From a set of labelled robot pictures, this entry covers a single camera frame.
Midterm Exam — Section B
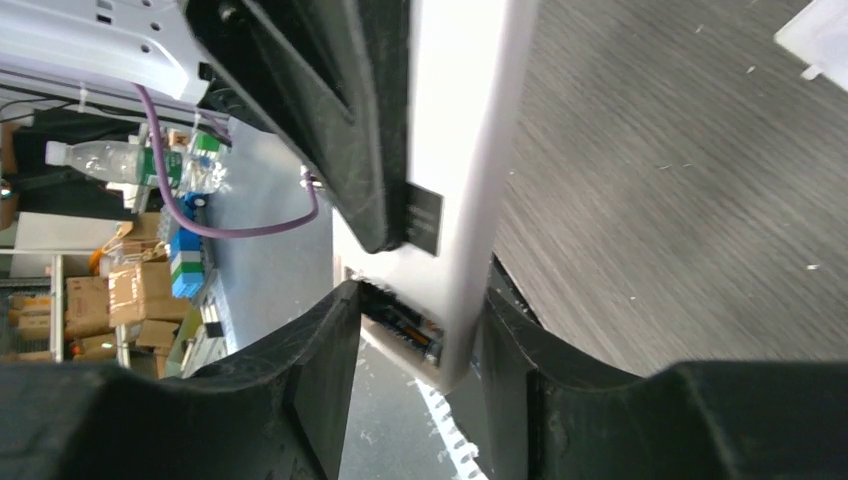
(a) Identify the cardboard boxes stack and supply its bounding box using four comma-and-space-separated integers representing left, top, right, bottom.
6, 211, 193, 366

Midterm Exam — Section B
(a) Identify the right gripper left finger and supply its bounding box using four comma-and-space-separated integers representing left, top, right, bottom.
1, 281, 360, 479

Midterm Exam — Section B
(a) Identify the small white battery cover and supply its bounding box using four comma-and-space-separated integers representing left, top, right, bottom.
774, 0, 847, 91

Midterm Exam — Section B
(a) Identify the clear plastic water bottle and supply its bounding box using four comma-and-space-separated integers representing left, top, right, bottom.
45, 141, 158, 187

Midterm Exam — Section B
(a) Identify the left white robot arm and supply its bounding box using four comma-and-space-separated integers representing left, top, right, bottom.
1, 1, 411, 253

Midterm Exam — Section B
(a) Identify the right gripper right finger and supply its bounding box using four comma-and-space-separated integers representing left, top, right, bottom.
478, 262, 847, 479

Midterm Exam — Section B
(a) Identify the blue green white box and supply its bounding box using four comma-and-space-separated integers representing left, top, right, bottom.
161, 208, 206, 299

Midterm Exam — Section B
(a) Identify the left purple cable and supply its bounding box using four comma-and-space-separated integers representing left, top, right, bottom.
132, 82, 321, 241

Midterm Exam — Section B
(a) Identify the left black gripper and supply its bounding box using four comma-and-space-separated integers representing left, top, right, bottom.
182, 1, 411, 253

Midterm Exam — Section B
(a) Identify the black purple battery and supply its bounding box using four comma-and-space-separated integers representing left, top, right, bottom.
360, 283, 444, 367

